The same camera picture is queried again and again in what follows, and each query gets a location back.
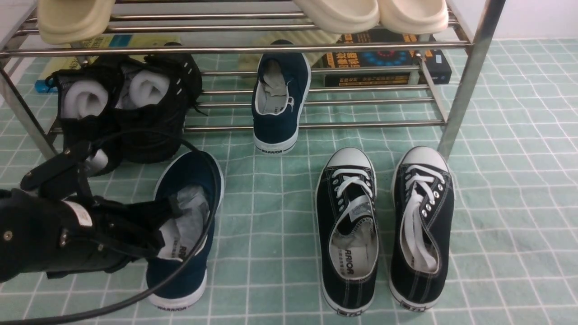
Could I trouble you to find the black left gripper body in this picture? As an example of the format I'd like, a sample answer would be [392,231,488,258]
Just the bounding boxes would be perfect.
[0,189,165,282]

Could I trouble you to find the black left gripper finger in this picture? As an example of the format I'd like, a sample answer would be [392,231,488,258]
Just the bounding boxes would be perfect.
[20,141,106,201]
[126,195,182,231]

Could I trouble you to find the stainless steel shoe rack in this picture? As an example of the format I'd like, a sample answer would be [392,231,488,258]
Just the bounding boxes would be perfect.
[1,0,507,158]

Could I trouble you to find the black mesh sneaker left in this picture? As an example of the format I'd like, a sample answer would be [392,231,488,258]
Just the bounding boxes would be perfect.
[45,64,123,150]

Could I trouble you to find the black mesh sneaker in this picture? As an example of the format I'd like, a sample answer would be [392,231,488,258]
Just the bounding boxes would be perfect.
[45,64,123,150]
[112,54,203,164]

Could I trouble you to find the black mesh sneaker right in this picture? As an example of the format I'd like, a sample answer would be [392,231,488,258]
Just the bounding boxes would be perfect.
[112,54,203,164]

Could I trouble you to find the black canvas sneaker left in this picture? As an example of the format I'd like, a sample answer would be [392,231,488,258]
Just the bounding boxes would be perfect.
[314,147,380,317]

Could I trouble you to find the black canvas sneaker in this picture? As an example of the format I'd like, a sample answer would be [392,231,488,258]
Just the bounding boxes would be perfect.
[314,147,380,317]
[389,146,456,312]

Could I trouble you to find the cream slipper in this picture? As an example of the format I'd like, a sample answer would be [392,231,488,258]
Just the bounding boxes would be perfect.
[293,0,380,34]
[378,0,449,35]

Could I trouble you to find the black canvas sneaker right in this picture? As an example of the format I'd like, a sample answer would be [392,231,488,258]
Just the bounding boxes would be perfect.
[389,146,456,312]

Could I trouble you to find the cream slipper far right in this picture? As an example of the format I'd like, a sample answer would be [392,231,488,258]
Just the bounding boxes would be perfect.
[378,0,449,35]

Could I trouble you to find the black book with orange text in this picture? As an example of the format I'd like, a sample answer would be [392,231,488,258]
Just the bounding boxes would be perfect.
[322,30,452,88]

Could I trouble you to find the green checked cloth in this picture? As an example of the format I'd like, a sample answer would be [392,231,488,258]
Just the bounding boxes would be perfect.
[1,39,578,325]

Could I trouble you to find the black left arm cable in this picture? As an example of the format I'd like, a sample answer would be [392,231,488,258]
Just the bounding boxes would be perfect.
[0,129,223,325]

